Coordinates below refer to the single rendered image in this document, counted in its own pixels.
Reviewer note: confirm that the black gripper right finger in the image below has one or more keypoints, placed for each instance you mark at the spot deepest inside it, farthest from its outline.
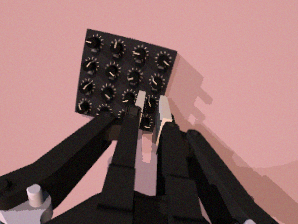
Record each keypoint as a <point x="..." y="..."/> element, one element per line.
<point x="223" y="197"/>

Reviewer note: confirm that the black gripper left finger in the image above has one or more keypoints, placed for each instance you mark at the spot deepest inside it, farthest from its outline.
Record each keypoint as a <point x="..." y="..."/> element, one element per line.
<point x="28" y="193"/>

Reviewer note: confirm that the black knob box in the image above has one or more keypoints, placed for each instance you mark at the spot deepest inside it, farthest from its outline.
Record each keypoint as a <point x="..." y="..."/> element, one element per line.
<point x="146" y="70"/>

